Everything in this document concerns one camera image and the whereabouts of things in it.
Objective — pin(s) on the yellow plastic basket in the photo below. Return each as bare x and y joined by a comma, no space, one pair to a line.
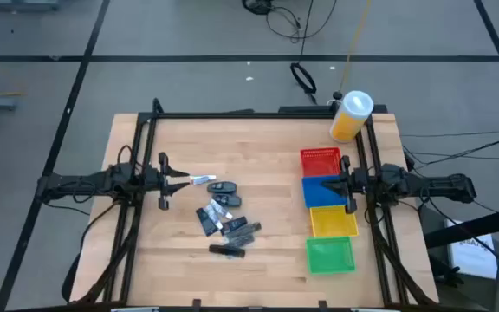
334,221

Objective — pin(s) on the yellow canister with white lid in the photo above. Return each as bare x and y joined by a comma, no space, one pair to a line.
349,121

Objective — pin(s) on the white box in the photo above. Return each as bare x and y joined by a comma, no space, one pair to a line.
470,255

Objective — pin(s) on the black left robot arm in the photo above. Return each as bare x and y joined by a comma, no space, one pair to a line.
85,184

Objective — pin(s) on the red plastic basket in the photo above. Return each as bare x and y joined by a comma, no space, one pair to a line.
319,162

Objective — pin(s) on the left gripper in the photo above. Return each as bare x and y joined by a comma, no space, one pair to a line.
163,182

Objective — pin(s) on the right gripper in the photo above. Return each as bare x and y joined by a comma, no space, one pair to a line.
353,181

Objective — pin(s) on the green plastic basket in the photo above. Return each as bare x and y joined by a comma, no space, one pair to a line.
330,255

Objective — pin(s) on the black oval case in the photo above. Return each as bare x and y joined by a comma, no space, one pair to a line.
228,200
222,187

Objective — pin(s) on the black comb in clear wrapper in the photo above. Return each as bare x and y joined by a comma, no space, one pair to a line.
245,229
241,239

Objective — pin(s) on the black aluminium table frame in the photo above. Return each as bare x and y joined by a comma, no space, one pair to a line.
249,115

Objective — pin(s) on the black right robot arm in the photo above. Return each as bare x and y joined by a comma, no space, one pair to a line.
427,186

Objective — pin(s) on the black metal beam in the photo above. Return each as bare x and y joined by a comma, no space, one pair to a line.
475,225

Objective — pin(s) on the blue plastic basket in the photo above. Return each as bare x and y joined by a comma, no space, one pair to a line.
319,193

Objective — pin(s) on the black travel tube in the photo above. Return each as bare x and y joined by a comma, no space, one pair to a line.
234,225
205,222

